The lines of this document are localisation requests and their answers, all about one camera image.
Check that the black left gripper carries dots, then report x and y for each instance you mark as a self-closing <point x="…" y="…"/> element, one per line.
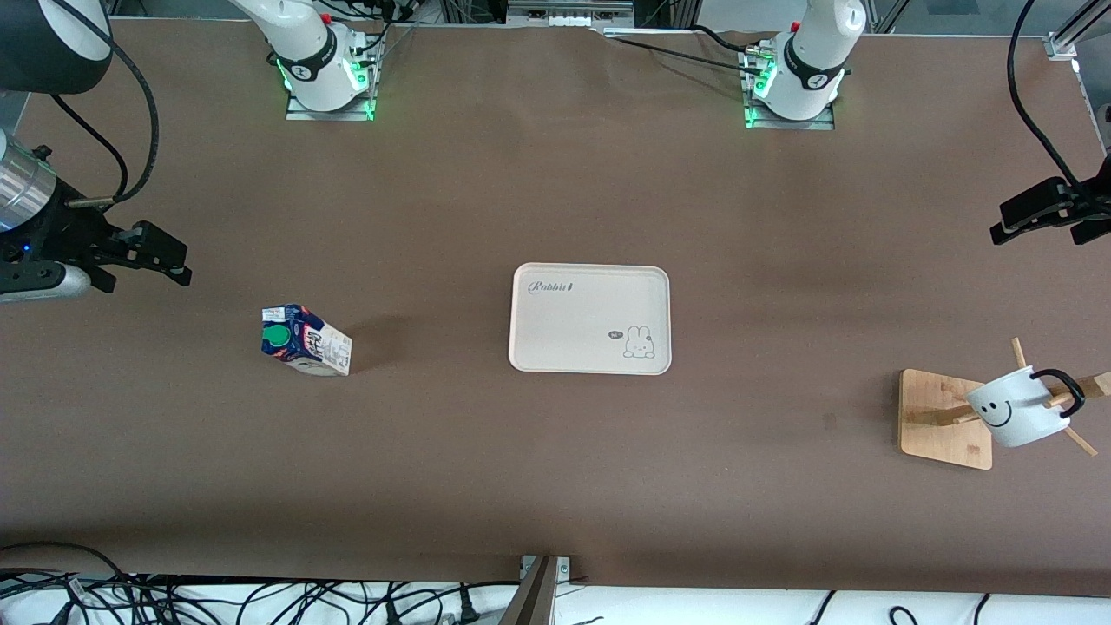
<point x="1095" y="208"/>

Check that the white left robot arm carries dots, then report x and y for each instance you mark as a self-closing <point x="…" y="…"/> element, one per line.
<point x="811" y="61"/>

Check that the aluminium frame profile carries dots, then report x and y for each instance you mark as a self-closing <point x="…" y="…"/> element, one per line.
<point x="1076" y="30"/>

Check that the wooden mug tree stand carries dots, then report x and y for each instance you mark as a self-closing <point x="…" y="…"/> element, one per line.
<point x="942" y="434"/>

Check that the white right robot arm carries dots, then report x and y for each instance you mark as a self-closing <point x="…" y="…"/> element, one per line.
<point x="308" y="61"/>

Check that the dark metal bar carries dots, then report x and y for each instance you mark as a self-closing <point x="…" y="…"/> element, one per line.
<point x="531" y="599"/>

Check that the silver metal bracket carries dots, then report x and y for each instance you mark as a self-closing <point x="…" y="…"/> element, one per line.
<point x="562" y="569"/>

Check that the cream rabbit print tray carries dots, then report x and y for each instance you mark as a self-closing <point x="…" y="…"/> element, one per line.
<point x="581" y="330"/>

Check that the white power strip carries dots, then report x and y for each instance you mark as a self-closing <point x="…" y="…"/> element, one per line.
<point x="568" y="16"/>

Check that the aluminium arm base plate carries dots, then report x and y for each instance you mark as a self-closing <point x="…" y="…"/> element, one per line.
<point x="820" y="124"/>
<point x="299" y="113"/>

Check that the blue white milk carton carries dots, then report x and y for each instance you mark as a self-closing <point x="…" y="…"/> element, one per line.
<point x="304" y="343"/>

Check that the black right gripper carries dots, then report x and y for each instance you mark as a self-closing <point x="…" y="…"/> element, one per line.
<point x="54" y="231"/>

